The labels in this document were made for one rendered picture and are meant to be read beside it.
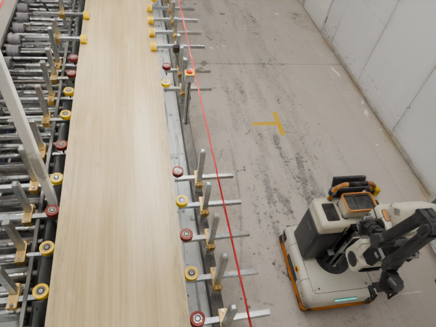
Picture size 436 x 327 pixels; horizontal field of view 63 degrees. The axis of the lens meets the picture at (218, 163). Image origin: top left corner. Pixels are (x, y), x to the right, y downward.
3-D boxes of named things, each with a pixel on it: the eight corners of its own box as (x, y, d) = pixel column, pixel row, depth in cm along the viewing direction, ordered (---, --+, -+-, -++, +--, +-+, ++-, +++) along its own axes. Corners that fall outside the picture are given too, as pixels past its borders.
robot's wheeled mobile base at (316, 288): (276, 237, 322) (283, 224, 303) (340, 232, 334) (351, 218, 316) (298, 314, 280) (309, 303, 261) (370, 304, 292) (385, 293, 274)
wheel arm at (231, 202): (239, 201, 249) (241, 198, 246) (241, 205, 247) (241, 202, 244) (178, 206, 240) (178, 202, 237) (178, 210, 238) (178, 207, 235)
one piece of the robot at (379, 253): (358, 248, 227) (374, 231, 211) (396, 244, 232) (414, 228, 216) (368, 272, 217) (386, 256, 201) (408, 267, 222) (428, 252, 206)
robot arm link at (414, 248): (444, 219, 157) (423, 220, 155) (452, 231, 154) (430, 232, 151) (394, 259, 190) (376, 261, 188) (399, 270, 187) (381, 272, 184)
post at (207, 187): (203, 221, 254) (211, 180, 217) (204, 226, 251) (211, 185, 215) (198, 222, 253) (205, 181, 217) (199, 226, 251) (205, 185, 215)
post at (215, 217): (209, 250, 235) (218, 211, 199) (210, 255, 233) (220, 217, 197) (204, 251, 234) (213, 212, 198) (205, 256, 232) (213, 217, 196)
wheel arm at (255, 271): (256, 270, 219) (257, 266, 216) (257, 275, 217) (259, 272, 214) (186, 278, 210) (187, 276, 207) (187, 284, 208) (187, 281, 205)
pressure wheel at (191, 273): (189, 289, 205) (190, 281, 196) (180, 279, 208) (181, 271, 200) (200, 281, 209) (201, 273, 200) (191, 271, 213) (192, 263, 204)
